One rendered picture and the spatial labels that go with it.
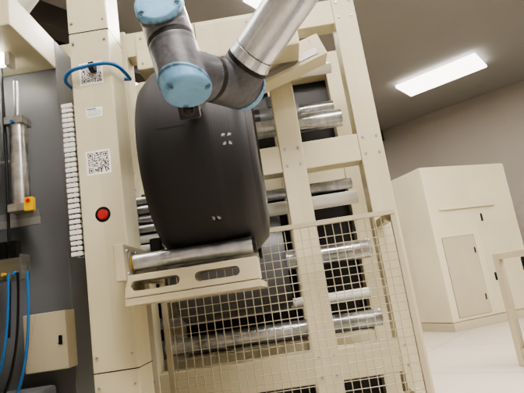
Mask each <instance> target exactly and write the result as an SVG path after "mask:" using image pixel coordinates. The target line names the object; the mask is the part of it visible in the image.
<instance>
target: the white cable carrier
mask: <svg viewBox="0 0 524 393"><path fill-rule="evenodd" d="M61 109H62V113H63V114H62V118H63V120H62V123H64V124H62V128H64V129H63V132H64V134H63V137H64V138H65V139H63V141H64V153H67V154H65V163H66V164H65V167H66V169H65V173H68V174H66V178H69V179H66V182H67V183H68V184H66V187H67V188H69V189H67V193H70V194H68V195H67V196H68V198H69V200H68V204H69V205H68V208H69V209H71V210H68V212H69V214H72V215H69V219H72V220H71V221H69V224H70V226H69V230H74V231H70V232H69V234H70V235H72V236H70V241H75V242H71V246H74V247H71V251H72V252H73V251H75V252H74V253H71V256H72V257H78V258H81V257H85V253H84V252H85V249H84V238H83V218H82V207H81V196H80V176H79V165H78V154H77V144H76V123H75V112H74V105H73V104H72V103H68V104H61ZM73 113H74V114H73ZM74 127H75V128H74ZM70 142H72V143H70ZM72 157H73V158H72Z"/></svg>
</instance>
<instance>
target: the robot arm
mask: <svg viewBox="0 0 524 393"><path fill-rule="evenodd" d="M318 1H319V0H262V1H261V3H260V4H259V6H258V7H257V9H256V11H255V12H254V14H253V15H252V17H251V18H250V20H249V22H248V23H247V24H246V26H245V27H244V29H243V31H242V33H241V34H240V35H239V37H238V38H237V40H236V41H235V43H234V44H233V45H232V46H231V47H230V49H229V50H228V51H227V53H226V55H225V57H224V58H221V57H218V56H216V55H211V54H208V53H206V52H203V51H201V50H200V49H199V47H198V44H197V40H196V38H195V36H194V32H193V29H192V27H191V24H190V21H189V17H188V15H187V12H186V8H185V2H184V0H136V1H135V3H134V11H135V13H136V18H137V20H138V21H139V22H140V25H141V27H142V30H143V34H144V36H145V40H146V42H147V47H148V50H149V52H150V57H151V61H152V63H153V66H154V71H155V73H156V77H157V83H158V87H159V89H160V90H161V93H162V95H163V97H164V99H165V100H166V101H167V102H168V103H169V104H172V105H174V106H176V107H178V110H179V117H180V119H181V120H188V119H196V118H200V117H201V111H200V109H201V108H202V107H203V106H204V105H205V104H206V103H207V102H209V103H212V104H218V105H221V106H225V107H227V108H230V109H232V110H242V111H245V110H250V109H251V108H254V107H255V106H256V105H258V104H259V102H260V101H261V99H262V98H263V96H264V91H265V88H266V83H265V77H266V75H267V74H268V72H269V69H270V68H271V67H272V66H273V64H274V63H275V61H276V60H277V58H278V57H279V55H280V54H281V53H282V51H283V50H284V49H285V47H286V45H287V44H288V43H289V42H290V40H291V39H292V37H293V36H294V34H295V33H296V31H297V30H298V29H299V27H300V26H301V25H302V23H303V21H304V20H305V19H306V18H307V16H308V15H309V14H310V12H311V10H312V9H313V7H314V6H315V5H316V4H317V2H318Z"/></svg>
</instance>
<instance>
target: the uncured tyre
mask: <svg viewBox="0 0 524 393"><path fill-rule="evenodd" d="M200 111H201V117H200V118H196V119H188V120H181V119H180V117H179V110H178V107H176V106H174V105H172V104H169V103H168V102H167V101H166V100H165V99H164V97H163V95H162V93H161V90H160V89H159V87H158V83H157V77H156V73H153V74H151V75H150V76H149V78H148V79H147V81H146V82H145V84H144V85H143V86H142V87H141V89H140V91H139V93H138V95H137V99H136V110H135V133H136V150H137V157H138V162H139V168H140V176H141V180H142V184H143V191H144V194H145V197H146V201H147V206H148V209H149V212H150V216H151V218H152V221H153V223H154V227H155V228H156V231H157V233H158V235H159V237H160V239H161V241H162V242H163V244H164V245H165V247H166V248H167V249H168V250H169V249H174V248H179V247H184V246H194V245H199V244H204V243H213V242H219V241H224V240H230V239H239V238H244V237H249V236H254V237H256V241H257V249H259V248H261V246H262V245H263V244H264V242H265V241H266V240H267V238H268V237H269V233H270V215H269V209H268V203H267V193H266V187H265V181H264V172H263V167H262V162H261V156H260V148H259V142H258V137H257V128H256V123H255V118H254V113H253V109H252V108H251V109H250V110H245V111H242V110H232V109H230V108H227V107H225V106H221V105H218V104H212V103H209V102H207V103H206V104H205V105H204V106H203V107H202V108H201V109H200ZM184 124H185V125H184ZM179 125H184V126H180V127H174V128H169V129H160V128H165V127H169V126H179ZM157 129H160V130H157ZM226 130H232V135H233V141H234V146H231V147H221V137H220V131H226ZM219 213H221V215H222V218H223V221H217V222H211V218H210V214H219Z"/></svg>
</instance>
